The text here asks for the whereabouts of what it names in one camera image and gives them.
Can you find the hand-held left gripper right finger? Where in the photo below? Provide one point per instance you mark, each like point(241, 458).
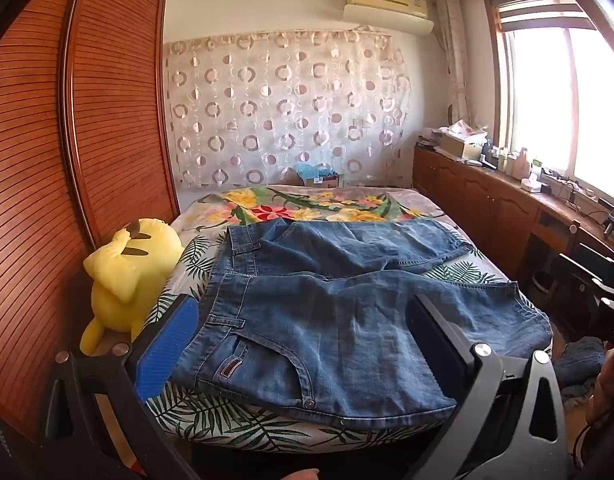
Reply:
point(432, 345)

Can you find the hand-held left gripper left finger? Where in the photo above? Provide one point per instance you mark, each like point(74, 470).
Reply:
point(167, 350)

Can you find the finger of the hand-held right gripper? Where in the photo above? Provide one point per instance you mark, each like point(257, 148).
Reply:
point(582, 275)

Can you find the blue denim pants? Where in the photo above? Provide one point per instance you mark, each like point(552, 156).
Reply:
point(337, 320)

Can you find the person's right hand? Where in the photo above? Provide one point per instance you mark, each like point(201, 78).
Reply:
point(612, 380)

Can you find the person's left hand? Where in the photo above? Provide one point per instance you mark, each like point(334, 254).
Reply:
point(299, 475)

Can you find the dark trash bin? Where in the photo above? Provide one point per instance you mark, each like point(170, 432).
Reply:
point(544, 287)

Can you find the person's denim-clad leg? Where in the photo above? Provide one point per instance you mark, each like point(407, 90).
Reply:
point(582, 365)

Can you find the yellow plush toy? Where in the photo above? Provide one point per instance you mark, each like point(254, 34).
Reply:
point(117, 280)

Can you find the white tissue box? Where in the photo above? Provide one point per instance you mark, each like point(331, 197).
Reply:
point(531, 185)

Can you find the long wooden cabinet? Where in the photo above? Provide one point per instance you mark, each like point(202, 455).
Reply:
point(487, 200)

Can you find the plain cardboard box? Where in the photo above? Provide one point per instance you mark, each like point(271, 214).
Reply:
point(459, 149)

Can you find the floral blanket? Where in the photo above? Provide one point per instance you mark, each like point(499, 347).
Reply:
point(312, 205)

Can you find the white plastic bag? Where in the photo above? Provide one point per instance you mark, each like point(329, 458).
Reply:
point(464, 129)

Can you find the wooden framed window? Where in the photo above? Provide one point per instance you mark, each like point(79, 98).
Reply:
point(537, 85)

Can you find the cardboard box with blue bag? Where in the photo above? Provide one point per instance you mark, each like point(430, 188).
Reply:
point(317, 175)

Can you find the wooden louvered wardrobe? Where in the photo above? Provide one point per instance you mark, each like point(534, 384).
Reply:
point(37, 160)

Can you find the patterned window curtain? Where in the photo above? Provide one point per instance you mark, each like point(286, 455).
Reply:
point(454, 60)

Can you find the circle-patterned sheer wall curtain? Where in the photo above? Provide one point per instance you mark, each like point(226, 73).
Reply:
point(287, 110)

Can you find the white wall air conditioner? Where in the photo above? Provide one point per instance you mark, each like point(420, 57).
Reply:
point(387, 5)

